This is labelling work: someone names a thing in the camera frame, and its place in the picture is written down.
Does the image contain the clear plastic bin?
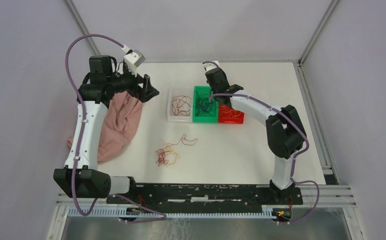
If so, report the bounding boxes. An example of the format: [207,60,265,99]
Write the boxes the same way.
[166,86,193,123]

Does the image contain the pink cloth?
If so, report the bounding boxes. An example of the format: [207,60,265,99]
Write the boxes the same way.
[65,92,143,168]

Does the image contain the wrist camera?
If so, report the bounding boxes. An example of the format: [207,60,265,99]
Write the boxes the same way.
[124,49,145,76]
[201,60,220,72]

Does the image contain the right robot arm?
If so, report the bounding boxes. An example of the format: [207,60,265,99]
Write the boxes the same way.
[204,66,309,204]

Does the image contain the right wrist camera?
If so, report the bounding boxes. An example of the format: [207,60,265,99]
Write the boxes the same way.
[201,60,220,72]

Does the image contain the red plastic bin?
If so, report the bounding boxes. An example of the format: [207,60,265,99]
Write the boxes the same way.
[218,105,245,124]

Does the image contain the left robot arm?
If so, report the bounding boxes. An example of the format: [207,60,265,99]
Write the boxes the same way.
[53,50,159,199]

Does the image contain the green plastic bin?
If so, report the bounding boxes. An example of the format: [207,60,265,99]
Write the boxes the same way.
[192,85,219,123]

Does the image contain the white cable duct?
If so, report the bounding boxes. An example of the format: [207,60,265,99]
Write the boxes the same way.
[67,206,280,220]

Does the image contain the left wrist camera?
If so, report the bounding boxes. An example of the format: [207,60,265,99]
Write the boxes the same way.
[124,49,145,76]

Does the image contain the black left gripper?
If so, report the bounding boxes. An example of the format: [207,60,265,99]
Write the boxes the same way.
[107,63,159,103]

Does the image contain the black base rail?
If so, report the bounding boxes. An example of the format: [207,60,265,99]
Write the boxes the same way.
[124,183,303,214]

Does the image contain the yellow cable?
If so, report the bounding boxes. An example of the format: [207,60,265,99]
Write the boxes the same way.
[155,139,180,167]
[220,105,245,121]

